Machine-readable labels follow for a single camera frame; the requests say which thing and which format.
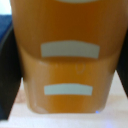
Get gripper right finger with blue pad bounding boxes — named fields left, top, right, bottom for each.
left=114, top=41, right=128, bottom=98

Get gripper left finger with blue pad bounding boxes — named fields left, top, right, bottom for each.
left=0, top=22, right=24, bottom=122

